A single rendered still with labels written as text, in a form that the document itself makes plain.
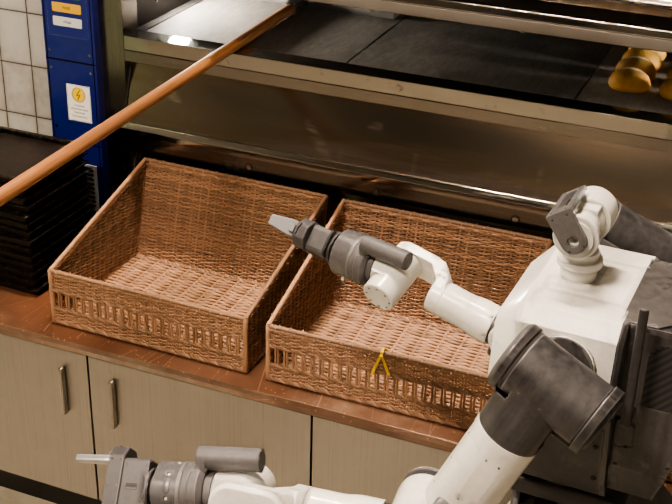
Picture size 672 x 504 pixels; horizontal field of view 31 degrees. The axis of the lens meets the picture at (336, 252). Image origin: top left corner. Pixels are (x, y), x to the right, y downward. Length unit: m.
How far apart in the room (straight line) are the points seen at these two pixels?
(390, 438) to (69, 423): 0.89
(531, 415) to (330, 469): 1.39
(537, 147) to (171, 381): 1.04
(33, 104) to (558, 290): 2.16
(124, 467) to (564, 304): 0.67
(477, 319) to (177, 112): 1.40
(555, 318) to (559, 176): 1.33
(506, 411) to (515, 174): 1.48
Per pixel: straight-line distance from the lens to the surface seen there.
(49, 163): 2.49
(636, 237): 1.91
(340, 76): 3.05
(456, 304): 2.14
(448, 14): 2.75
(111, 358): 3.02
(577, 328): 1.64
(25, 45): 3.51
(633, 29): 2.66
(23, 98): 3.57
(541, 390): 1.53
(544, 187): 2.97
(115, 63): 3.35
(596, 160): 2.94
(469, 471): 1.61
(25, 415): 3.30
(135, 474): 1.81
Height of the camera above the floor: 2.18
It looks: 28 degrees down
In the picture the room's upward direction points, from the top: 2 degrees clockwise
